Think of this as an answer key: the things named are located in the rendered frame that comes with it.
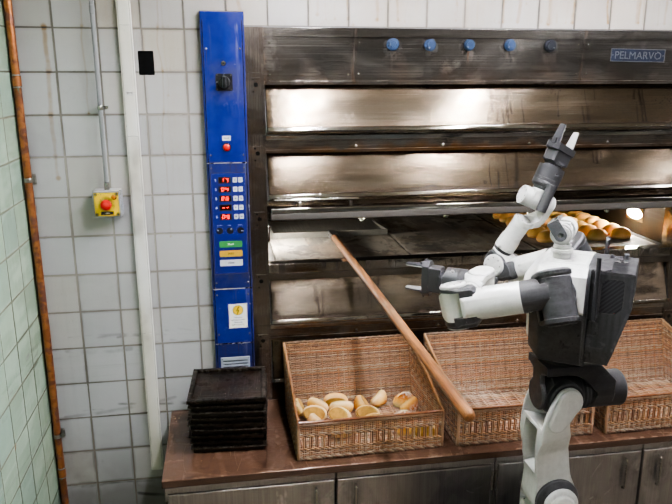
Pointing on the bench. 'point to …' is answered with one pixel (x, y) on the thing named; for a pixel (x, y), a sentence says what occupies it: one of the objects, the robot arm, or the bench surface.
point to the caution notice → (238, 315)
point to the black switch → (224, 82)
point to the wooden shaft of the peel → (410, 338)
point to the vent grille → (235, 362)
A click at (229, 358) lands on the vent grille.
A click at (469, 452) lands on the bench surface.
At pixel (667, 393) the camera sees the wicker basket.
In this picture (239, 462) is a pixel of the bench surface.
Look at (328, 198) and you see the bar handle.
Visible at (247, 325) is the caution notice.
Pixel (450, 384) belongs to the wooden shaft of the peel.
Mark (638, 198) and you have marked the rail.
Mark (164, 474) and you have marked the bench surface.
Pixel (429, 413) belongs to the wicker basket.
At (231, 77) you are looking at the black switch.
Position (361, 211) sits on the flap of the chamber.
